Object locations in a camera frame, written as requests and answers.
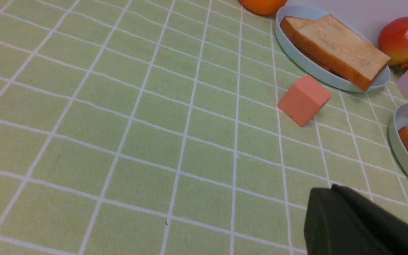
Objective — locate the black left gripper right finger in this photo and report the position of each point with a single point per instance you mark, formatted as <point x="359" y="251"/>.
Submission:
<point x="386" y="228"/>

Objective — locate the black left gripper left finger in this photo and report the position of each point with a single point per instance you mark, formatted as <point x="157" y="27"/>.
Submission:
<point x="332" y="228"/>

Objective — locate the salmon red cube block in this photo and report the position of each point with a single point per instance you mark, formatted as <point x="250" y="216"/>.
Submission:
<point x="304" y="99"/>

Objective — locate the light blue bread plate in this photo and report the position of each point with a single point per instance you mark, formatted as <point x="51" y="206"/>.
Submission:
<point x="308" y="12"/>

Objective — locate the toast bread loaf slices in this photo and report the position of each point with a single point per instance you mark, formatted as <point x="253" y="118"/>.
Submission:
<point x="335" y="47"/>

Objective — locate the red yellow apple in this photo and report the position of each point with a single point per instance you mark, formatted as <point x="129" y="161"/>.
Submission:
<point x="393" y="41"/>

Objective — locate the orange fruit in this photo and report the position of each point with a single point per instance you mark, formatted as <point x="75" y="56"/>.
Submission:
<point x="263" y="7"/>

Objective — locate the green checkered tablecloth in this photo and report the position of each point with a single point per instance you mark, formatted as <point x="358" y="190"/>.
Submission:
<point x="151" y="127"/>

